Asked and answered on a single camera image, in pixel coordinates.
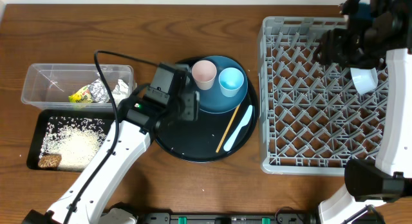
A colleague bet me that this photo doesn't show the round black serving tray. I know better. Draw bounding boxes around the round black serving tray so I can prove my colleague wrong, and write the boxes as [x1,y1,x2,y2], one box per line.
[156,77,258,163]

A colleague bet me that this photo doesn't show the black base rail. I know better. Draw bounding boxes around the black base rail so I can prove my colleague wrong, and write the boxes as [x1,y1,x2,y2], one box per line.
[99,203,318,224]

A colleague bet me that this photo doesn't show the light blue plastic cup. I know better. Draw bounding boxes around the light blue plastic cup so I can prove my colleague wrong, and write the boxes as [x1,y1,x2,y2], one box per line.
[218,68,245,97]

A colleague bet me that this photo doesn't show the wooden chopstick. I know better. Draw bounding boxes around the wooden chopstick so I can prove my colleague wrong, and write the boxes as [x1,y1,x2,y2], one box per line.
[215,105,240,153]

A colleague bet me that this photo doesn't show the light blue bowl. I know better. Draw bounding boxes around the light blue bowl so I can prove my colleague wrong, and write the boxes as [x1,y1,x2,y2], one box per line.
[350,68,378,95]

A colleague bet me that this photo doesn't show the pink plastic cup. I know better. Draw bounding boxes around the pink plastic cup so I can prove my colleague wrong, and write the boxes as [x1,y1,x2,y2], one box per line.
[191,60,217,90]

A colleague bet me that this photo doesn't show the grey plastic dishwasher rack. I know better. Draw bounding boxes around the grey plastic dishwasher rack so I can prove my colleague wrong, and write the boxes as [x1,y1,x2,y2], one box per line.
[258,16,389,176]

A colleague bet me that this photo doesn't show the clear plastic bin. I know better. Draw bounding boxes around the clear plastic bin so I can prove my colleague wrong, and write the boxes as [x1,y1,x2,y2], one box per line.
[20,62,138,113]

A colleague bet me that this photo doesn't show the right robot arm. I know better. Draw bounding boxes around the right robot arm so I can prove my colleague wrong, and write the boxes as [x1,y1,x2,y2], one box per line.
[315,0,411,223]

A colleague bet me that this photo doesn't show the white tissue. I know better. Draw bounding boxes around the white tissue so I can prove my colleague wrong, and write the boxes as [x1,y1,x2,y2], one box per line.
[111,79,129,105]

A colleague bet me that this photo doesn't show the white plastic knife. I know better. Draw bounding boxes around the white plastic knife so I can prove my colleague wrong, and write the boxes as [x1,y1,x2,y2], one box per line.
[223,105,253,152]

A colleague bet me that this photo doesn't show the white rice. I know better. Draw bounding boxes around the white rice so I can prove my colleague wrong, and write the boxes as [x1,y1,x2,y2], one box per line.
[41,124,106,171]

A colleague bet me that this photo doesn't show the yellow foil snack wrapper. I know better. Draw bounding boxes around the yellow foil snack wrapper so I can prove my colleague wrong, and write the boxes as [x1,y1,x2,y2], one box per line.
[68,79,109,103]

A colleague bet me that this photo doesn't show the black rectangular tray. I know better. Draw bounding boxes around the black rectangular tray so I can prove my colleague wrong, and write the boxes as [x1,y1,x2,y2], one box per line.
[26,109,114,170]

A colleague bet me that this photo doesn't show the brown walnut cookie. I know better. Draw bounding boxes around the brown walnut cookie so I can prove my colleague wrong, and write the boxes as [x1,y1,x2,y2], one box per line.
[38,154,62,169]

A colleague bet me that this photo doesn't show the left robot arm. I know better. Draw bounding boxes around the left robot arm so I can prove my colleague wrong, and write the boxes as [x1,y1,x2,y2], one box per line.
[23,63,200,224]

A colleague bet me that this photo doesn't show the dark blue plate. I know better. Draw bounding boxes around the dark blue plate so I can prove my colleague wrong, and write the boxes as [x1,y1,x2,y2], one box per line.
[192,55,248,114]

